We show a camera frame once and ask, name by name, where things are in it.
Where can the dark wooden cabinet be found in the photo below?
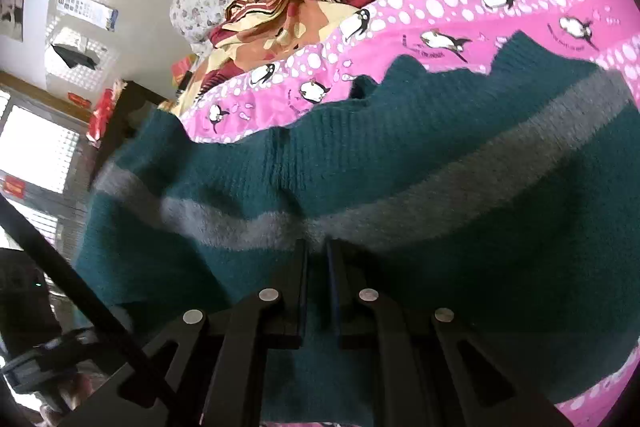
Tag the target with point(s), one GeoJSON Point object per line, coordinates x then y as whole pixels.
{"type": "Point", "coordinates": [127, 107]}

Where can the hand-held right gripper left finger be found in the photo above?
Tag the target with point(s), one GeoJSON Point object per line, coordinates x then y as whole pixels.
{"type": "Point", "coordinates": [300, 307]}

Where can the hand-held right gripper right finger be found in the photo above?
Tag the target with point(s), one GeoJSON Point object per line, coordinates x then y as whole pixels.
{"type": "Point", "coordinates": [334, 307]}

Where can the window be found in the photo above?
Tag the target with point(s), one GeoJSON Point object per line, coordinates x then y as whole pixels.
{"type": "Point", "coordinates": [35, 147]}

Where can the wall poster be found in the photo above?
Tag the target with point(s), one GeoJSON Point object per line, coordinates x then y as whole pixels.
{"type": "Point", "coordinates": [85, 9]}

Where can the small red paper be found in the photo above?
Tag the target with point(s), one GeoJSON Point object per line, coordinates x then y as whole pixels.
{"type": "Point", "coordinates": [80, 100]}

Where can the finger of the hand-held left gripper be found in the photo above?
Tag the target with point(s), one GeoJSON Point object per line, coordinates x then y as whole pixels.
{"type": "Point", "coordinates": [75, 279]}

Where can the green grey-striped knit sweater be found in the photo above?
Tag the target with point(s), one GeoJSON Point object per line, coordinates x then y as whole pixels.
{"type": "Point", "coordinates": [450, 232]}

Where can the pale wall picture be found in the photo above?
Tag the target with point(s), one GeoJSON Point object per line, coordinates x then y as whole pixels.
{"type": "Point", "coordinates": [12, 7]}

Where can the red window sticker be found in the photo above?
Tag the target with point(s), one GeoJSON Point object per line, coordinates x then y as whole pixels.
{"type": "Point", "coordinates": [12, 186]}

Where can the red bag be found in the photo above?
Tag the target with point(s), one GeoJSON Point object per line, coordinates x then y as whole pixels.
{"type": "Point", "coordinates": [102, 112]}

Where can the pink penguin print blanket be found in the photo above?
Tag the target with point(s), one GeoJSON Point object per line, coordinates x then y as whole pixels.
{"type": "Point", "coordinates": [425, 7]}

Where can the dark hanging cloth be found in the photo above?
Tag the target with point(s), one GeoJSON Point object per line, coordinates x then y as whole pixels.
{"type": "Point", "coordinates": [74, 56]}

